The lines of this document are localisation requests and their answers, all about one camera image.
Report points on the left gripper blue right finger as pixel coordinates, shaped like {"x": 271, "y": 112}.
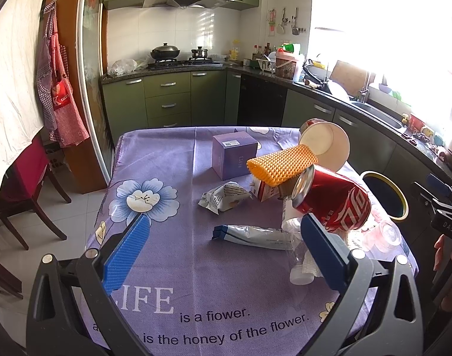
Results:
{"x": 328, "y": 251}

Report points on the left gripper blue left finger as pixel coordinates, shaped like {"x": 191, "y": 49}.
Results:
{"x": 126, "y": 249}

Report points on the clear plastic cup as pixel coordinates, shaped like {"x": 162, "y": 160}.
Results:
{"x": 303, "y": 267}

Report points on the red cola can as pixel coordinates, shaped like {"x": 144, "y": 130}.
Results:
{"x": 339, "y": 203}

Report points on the blue white toothpaste tube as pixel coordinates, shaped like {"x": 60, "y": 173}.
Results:
{"x": 253, "y": 236}

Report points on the red white small carton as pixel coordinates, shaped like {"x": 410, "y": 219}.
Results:
{"x": 261, "y": 191}

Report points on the orange foam net sleeve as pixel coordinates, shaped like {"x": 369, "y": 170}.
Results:
{"x": 276, "y": 168}

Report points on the silver snack wrapper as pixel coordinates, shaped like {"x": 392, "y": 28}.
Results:
{"x": 224, "y": 197}

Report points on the white paper bowl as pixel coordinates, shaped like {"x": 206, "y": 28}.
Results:
{"x": 328, "y": 142}

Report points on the purple cardboard box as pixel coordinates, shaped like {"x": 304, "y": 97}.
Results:
{"x": 230, "y": 153}

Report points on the clear plastic lid container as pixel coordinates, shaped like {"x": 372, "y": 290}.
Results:
{"x": 378, "y": 232}

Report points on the yellow rimmed blue trash bin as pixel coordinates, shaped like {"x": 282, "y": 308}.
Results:
{"x": 390, "y": 196}

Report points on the kitchen sink with faucet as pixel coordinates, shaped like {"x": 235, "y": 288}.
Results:
{"x": 377, "y": 103}

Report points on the green kitchen cabinets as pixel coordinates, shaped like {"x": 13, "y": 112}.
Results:
{"x": 220, "y": 95}

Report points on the red wooden chair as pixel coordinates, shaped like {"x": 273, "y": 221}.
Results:
{"x": 22, "y": 185}

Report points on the red checkered apron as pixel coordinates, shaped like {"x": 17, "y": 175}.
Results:
{"x": 61, "y": 117}

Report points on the wooden cutting board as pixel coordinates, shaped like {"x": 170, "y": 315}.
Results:
{"x": 349, "y": 77}

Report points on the plastic bag on counter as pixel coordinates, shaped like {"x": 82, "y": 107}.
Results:
{"x": 122, "y": 67}

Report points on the black wok with lid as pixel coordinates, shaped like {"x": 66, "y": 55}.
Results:
{"x": 165, "y": 52}

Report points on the dish rack with items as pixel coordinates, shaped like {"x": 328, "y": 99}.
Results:
{"x": 286, "y": 63}

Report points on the steel cooking pot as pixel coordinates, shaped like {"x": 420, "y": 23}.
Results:
{"x": 199, "y": 53}

